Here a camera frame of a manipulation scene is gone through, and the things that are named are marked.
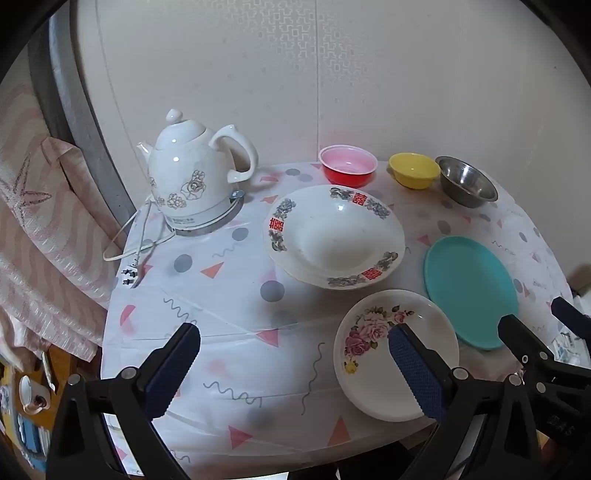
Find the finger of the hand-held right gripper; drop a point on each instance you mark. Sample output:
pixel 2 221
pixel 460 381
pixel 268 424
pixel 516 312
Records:
pixel 572 316
pixel 519 334

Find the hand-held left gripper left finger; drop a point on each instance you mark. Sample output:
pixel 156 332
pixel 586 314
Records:
pixel 173 369

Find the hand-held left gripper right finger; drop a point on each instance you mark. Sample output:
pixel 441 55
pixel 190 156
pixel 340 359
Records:
pixel 411 369

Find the small floral white plate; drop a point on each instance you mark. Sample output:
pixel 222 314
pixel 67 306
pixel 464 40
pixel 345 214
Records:
pixel 369 369

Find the teal plastic plate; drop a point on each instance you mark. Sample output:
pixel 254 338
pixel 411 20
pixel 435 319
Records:
pixel 471 286

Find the large patterned white deep plate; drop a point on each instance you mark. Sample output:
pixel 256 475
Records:
pixel 332 235

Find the stainless steel bowl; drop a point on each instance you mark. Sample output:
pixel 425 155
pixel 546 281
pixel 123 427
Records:
pixel 466 184

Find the yellow plastic bowl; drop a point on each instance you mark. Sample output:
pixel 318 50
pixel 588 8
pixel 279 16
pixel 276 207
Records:
pixel 413 173

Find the red plastic bowl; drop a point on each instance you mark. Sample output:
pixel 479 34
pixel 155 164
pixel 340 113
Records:
pixel 348 166

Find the white patterned tablecloth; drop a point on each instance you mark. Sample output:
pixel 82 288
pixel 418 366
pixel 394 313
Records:
pixel 221 323

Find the orange wooden furniture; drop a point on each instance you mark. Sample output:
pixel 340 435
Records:
pixel 57 364

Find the white cup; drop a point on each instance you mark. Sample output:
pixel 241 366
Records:
pixel 31 392

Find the silver kettle base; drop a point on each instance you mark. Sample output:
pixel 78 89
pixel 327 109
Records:
pixel 203 227

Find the pink striped cloth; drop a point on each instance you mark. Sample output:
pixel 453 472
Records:
pixel 41 221

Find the white ceramic electric kettle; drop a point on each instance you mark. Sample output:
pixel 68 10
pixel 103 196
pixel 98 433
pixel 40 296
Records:
pixel 184 170

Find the dark grey post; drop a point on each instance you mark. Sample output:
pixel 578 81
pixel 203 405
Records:
pixel 87 120

